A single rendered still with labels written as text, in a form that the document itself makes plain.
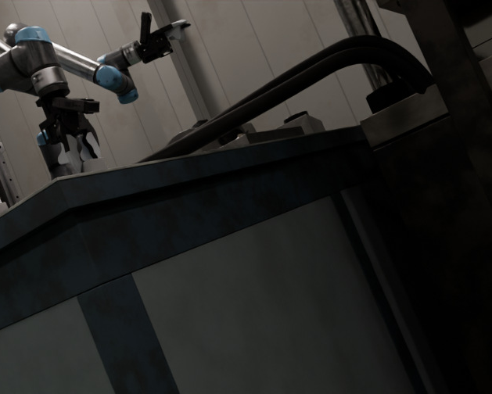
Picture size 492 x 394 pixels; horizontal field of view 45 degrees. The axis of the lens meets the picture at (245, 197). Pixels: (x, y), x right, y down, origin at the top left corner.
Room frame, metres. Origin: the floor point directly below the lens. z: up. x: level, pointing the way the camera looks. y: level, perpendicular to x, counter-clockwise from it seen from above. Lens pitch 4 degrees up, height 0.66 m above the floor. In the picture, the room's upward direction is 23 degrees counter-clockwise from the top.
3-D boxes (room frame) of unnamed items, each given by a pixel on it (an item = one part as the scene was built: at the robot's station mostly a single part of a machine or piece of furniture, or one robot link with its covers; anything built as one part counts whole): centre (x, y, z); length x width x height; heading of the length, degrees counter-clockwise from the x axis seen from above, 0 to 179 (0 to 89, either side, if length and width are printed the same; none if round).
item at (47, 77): (1.37, 0.32, 1.17); 0.08 x 0.08 x 0.05
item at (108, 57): (2.14, 0.25, 1.43); 0.11 x 0.08 x 0.09; 84
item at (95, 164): (1.38, 0.34, 0.93); 0.13 x 0.05 x 0.05; 57
